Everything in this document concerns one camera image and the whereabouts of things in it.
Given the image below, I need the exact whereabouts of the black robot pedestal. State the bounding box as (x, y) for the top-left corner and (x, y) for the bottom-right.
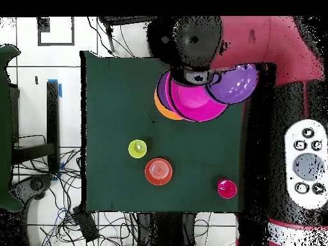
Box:
(138, 212), (197, 246)

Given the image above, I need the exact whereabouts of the dark green table cloth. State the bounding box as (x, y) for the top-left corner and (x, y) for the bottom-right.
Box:
(79, 50), (247, 215)

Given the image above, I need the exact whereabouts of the red-orange plastic bowl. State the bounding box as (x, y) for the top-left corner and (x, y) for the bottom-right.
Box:
(144, 158), (173, 186)

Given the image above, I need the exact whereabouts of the large pink plastic bowl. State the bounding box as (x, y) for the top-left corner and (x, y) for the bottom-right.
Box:
(165, 72), (229, 122)

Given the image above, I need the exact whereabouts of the black floor stand base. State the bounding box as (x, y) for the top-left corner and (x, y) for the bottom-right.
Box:
(10, 174), (54, 203)

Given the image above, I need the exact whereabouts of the purple plastic bowl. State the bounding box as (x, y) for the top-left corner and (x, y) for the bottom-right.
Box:
(204, 63), (259, 105)
(156, 70), (175, 112)

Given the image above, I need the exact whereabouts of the green cloth side table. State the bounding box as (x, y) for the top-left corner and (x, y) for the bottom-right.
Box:
(0, 43), (24, 213)

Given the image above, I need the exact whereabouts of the red plastic cup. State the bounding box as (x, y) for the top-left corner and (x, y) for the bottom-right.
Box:
(217, 178), (238, 200)

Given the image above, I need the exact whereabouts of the floor cable bundle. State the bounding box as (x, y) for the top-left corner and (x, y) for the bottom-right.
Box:
(12, 134), (144, 246)

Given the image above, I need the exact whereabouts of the black table frame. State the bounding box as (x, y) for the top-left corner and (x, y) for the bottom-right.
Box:
(10, 79), (63, 175)

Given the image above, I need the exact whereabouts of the black power adapter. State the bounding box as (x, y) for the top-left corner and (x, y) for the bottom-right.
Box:
(71, 207), (100, 243)

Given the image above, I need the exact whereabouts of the yellow plastic cup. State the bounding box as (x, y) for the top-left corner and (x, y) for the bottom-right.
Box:
(127, 139), (148, 159)

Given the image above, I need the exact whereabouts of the black metal stand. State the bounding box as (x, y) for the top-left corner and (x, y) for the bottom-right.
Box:
(98, 16), (158, 53)

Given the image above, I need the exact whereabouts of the large yellow-orange plastic bowl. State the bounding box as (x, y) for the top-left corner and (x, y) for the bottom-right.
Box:
(153, 89), (183, 120)

